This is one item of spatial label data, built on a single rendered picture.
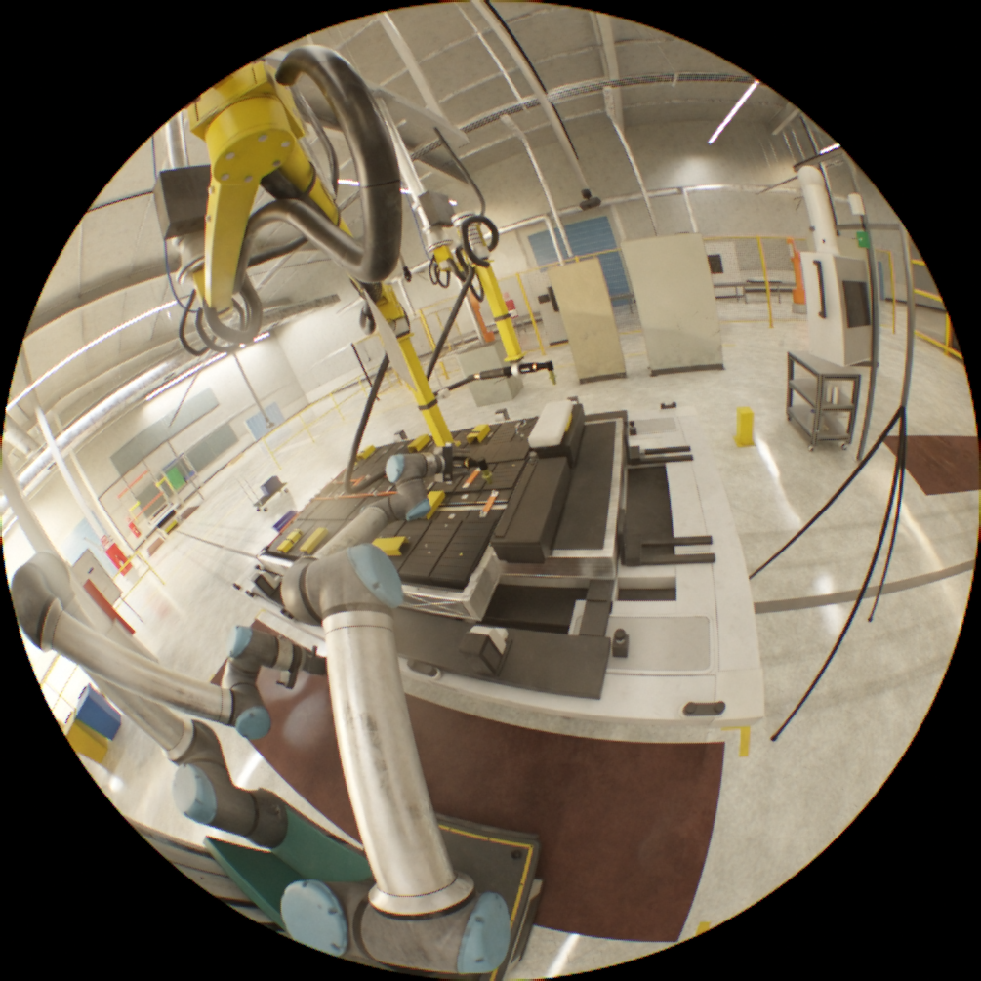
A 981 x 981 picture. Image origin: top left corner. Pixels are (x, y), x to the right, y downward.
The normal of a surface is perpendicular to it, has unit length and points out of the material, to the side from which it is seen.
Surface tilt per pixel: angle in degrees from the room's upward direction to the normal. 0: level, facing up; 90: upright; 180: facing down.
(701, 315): 90
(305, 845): 0
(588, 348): 90
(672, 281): 90
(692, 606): 0
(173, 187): 90
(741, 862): 0
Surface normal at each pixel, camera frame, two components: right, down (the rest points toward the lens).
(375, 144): 0.42, 0.61
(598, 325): -0.35, 0.60
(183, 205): 0.88, -0.06
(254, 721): 0.80, 0.15
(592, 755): -0.33, -0.80
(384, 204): 0.46, 0.82
